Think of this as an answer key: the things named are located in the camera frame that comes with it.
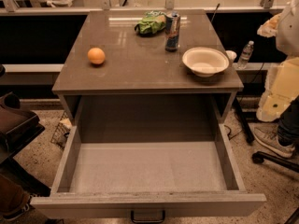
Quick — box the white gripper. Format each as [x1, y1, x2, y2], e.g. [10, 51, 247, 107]
[256, 57, 299, 122]

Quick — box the redbull can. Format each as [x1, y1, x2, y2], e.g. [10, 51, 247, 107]
[165, 11, 180, 51]

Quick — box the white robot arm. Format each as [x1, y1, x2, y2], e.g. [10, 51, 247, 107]
[256, 0, 299, 122]

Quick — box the open top drawer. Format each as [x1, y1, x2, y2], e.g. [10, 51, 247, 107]
[30, 93, 267, 220]

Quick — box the dark jeans leg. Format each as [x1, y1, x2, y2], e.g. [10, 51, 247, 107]
[278, 98, 299, 147]

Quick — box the clear water bottle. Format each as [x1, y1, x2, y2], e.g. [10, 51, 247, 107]
[237, 41, 254, 69]

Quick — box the grey sneaker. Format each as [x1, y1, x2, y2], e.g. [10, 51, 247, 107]
[253, 128, 295, 159]

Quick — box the small white cup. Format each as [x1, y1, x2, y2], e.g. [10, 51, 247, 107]
[226, 50, 236, 63]

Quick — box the black chair base leg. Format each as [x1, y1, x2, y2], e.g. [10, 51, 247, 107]
[251, 151, 299, 173]

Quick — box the white paper bowl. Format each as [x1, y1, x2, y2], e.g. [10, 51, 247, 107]
[182, 47, 230, 77]

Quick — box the green chip bag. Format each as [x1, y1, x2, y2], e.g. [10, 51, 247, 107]
[135, 10, 166, 35]

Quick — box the grey cabinet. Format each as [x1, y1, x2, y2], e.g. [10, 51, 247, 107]
[52, 10, 243, 118]

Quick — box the orange fruit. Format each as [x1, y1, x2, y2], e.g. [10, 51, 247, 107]
[87, 48, 106, 64]

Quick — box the black chair left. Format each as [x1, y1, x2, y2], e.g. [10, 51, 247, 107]
[0, 63, 51, 198]

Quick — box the brown shoe left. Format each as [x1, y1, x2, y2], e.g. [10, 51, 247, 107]
[0, 175, 30, 221]

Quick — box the black drawer handle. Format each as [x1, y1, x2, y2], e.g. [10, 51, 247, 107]
[130, 210, 166, 224]

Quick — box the wire basket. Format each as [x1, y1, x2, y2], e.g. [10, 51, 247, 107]
[50, 112, 72, 150]

